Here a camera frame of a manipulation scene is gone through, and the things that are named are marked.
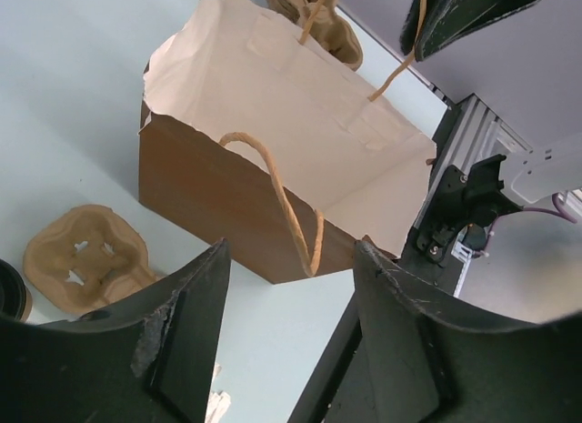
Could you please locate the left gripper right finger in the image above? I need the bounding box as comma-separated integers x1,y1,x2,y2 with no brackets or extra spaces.
353,241,581,422

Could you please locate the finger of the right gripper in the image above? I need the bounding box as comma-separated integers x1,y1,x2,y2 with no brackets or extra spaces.
399,0,540,60

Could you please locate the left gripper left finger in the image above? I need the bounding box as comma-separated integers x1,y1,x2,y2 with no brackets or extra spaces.
1,240,231,422

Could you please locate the single brown cup carrier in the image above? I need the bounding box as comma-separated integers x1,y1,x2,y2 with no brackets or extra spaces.
23,205,158,316

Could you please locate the black cup lid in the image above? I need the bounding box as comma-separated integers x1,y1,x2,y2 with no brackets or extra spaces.
0,259,27,320

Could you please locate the brown paper bag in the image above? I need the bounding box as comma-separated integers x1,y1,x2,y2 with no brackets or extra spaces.
138,0,436,284

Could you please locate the brown paper cup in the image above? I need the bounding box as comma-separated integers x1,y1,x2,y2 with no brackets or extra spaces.
20,287,33,322

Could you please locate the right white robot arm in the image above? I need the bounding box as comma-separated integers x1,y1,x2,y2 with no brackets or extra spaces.
400,0,581,205

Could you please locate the white wrapped straws bundle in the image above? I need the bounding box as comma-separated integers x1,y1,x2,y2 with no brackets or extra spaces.
205,390,231,423

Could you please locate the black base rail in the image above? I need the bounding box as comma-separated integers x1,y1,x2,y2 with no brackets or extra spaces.
286,93,537,423

